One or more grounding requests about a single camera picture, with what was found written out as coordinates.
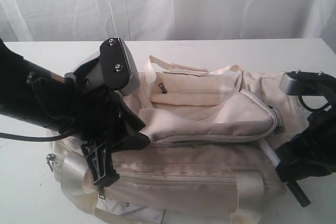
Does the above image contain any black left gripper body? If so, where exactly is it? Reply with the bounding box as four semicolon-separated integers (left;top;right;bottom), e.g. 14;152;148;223
26;71;124;146

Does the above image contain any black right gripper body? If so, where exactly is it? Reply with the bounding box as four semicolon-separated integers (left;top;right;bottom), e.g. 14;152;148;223
291;108;335;156

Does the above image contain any beige fabric duffel bag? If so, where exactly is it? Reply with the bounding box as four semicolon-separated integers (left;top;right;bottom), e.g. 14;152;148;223
47;57;308;223

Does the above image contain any white marker with dark cap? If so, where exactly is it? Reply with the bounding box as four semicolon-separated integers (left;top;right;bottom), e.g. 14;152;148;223
258;138;311;208

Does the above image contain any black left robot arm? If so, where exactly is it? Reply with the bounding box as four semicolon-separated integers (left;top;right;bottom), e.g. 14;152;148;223
1;37;150;187

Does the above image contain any white paper hang tag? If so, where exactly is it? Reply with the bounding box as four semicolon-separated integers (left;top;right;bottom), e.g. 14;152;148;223
97;198;143;216

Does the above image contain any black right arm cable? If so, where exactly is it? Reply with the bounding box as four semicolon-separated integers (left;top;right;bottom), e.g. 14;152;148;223
299;94;332;113

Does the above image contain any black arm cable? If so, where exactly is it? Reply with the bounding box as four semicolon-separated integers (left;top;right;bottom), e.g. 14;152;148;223
299;94;332;113
0;131;71;142

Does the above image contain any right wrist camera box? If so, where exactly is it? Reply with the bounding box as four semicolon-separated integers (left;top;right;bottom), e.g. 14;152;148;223
279;71;335;98

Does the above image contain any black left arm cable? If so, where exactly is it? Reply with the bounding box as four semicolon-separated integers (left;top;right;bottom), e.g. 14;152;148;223
0;131;71;142

